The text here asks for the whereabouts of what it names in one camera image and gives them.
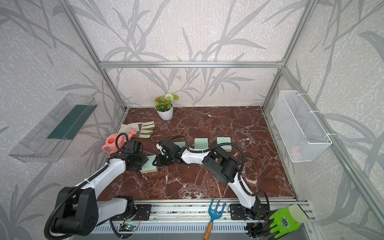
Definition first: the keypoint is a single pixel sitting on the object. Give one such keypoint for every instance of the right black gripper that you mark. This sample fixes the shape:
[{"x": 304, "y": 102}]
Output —
[{"x": 157, "y": 162}]

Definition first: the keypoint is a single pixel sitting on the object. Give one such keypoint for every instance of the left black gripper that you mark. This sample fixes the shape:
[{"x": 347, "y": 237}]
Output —
[{"x": 144, "y": 159}]

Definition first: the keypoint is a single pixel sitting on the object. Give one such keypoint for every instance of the mint drawer jewelry box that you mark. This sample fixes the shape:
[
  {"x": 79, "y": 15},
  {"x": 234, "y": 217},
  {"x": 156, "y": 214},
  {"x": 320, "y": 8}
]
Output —
[{"x": 201, "y": 143}]

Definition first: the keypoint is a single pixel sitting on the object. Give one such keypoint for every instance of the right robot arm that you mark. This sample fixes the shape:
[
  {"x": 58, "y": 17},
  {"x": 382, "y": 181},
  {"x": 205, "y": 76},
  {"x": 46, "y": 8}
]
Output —
[{"x": 223, "y": 167}]

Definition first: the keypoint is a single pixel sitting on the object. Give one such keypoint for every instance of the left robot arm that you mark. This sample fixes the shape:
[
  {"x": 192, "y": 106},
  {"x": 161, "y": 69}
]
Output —
[{"x": 78, "y": 211}]

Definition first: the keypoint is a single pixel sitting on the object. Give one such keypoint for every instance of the pink watering can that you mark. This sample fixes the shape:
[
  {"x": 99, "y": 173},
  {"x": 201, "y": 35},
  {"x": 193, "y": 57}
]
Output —
[{"x": 113, "y": 142}]

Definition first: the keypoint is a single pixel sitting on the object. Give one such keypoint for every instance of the beige gardening gloves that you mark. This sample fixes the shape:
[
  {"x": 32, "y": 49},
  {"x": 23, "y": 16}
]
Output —
[{"x": 143, "y": 130}]

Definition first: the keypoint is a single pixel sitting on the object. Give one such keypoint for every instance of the potted plant white pot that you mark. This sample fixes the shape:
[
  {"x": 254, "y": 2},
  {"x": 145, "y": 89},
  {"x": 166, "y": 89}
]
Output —
[{"x": 164, "y": 105}]

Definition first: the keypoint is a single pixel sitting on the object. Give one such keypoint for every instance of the blue hand rake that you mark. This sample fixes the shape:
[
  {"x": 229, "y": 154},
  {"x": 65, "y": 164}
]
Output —
[{"x": 215, "y": 214}]

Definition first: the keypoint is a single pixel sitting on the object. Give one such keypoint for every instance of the green work glove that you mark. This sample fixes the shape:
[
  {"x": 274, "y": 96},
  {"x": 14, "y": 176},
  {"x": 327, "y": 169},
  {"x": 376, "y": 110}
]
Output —
[{"x": 284, "y": 221}]

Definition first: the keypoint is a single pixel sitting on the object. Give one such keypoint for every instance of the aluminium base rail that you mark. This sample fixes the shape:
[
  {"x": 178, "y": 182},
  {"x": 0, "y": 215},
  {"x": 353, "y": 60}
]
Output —
[{"x": 191, "y": 217}]

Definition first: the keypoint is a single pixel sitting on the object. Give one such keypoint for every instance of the clear plastic wall shelf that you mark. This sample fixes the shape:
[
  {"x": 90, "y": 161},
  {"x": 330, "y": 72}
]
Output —
[{"x": 48, "y": 140}]

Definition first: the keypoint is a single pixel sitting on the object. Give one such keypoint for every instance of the white wire mesh basket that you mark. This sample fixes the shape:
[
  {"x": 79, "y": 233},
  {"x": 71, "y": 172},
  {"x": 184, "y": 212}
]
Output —
[{"x": 302, "y": 133}]

